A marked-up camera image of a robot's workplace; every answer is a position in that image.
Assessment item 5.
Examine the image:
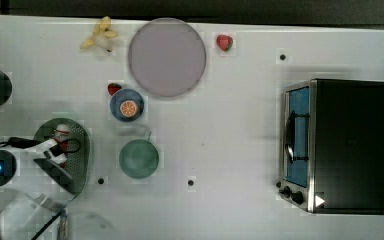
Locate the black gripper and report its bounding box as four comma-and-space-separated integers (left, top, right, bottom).
33, 152, 75, 194

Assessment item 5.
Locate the red ketchup bottle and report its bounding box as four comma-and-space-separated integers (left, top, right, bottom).
54, 124, 70, 155

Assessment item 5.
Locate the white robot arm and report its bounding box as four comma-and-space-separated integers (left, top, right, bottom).
0, 137, 76, 240

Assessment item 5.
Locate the teal green mug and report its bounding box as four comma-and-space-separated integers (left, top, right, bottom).
119, 130, 160, 179

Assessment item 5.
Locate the orange slice toy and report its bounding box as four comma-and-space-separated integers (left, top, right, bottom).
119, 100, 139, 118

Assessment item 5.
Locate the blue bowl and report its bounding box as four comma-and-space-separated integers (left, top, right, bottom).
109, 89, 145, 122

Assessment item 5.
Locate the small red strawberry toy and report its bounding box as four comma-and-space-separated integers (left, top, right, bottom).
107, 83, 122, 95

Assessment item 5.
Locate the peeled banana toy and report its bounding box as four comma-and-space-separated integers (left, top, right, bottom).
80, 16, 118, 52

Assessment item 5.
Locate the large grey round plate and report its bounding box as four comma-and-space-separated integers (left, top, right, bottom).
128, 18, 206, 97

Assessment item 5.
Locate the red green strawberry toy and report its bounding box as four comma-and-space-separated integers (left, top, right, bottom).
216, 35, 233, 52

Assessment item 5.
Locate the black toaster oven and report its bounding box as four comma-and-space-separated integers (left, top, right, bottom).
276, 78, 384, 215

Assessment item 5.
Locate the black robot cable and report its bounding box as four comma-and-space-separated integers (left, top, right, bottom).
0, 136, 82, 240

